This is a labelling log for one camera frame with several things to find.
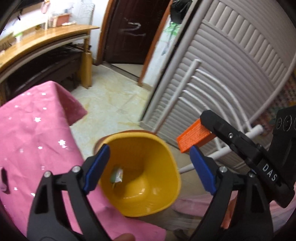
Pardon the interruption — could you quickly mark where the pink hanging bottle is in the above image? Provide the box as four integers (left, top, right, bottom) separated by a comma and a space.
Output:
41, 0, 50, 14

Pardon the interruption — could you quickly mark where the yellow plastic trash bin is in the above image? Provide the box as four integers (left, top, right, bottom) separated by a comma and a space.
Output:
93, 130, 181, 217

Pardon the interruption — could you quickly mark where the white metal chair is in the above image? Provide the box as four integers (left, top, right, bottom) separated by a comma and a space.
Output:
152, 59, 296, 174

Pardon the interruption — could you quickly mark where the green tissue pack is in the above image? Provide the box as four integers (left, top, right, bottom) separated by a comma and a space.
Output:
110, 168, 123, 185

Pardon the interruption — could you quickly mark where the person's hand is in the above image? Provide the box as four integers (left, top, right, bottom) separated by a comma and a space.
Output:
114, 233, 135, 241

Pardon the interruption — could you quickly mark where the white louvered cabinet door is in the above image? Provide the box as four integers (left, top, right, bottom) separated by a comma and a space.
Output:
140, 1, 295, 148

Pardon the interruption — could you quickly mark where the dark wooden door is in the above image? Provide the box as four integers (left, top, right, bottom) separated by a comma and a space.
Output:
97, 0, 171, 65

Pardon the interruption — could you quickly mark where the wooden desk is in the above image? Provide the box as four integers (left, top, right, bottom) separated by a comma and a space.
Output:
1, 24, 99, 105

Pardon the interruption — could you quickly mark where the pink storage box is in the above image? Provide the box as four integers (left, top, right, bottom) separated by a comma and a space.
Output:
48, 13, 70, 28

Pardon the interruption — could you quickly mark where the orange small box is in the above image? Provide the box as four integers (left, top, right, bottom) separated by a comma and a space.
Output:
177, 118, 216, 153

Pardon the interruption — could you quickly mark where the pink star tablecloth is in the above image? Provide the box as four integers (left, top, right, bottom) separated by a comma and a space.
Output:
1, 81, 166, 240

